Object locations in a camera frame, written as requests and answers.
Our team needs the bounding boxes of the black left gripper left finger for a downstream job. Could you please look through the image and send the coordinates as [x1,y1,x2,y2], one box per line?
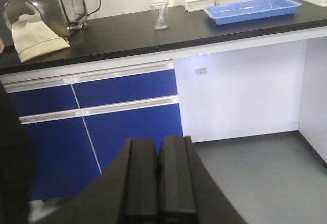
[38,138,158,223]

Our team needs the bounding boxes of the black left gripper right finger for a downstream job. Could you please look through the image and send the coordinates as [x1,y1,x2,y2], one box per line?
[158,136,246,223]

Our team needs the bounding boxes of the clear glass test tube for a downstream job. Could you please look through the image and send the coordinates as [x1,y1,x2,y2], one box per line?
[157,0,169,24]

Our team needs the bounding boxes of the blue cabinet drawer unit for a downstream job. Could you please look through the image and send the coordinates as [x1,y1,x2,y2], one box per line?
[1,60,183,200]

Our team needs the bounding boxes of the cream cloth bag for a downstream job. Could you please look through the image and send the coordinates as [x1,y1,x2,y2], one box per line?
[11,12,70,63]

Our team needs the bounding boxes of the glass beaker on counter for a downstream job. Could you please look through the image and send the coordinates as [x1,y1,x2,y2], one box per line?
[150,2,169,30]

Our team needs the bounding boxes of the blue plastic tray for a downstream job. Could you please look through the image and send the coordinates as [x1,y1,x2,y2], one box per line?
[204,0,302,25]

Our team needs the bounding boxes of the round metal stand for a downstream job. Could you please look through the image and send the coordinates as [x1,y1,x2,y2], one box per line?
[3,0,43,31]

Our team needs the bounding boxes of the clear framed device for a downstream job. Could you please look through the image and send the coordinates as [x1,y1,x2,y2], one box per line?
[59,0,88,30]

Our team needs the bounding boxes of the small white wall label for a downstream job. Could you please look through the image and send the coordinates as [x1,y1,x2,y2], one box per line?
[195,68,207,76]

